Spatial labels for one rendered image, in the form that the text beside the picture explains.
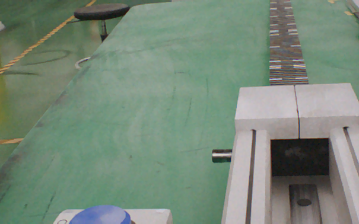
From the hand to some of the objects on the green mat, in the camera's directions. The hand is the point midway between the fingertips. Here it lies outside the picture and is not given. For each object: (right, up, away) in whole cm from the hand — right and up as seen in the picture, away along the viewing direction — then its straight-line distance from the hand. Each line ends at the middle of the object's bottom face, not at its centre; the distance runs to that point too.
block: (-22, -8, -9) cm, 25 cm away
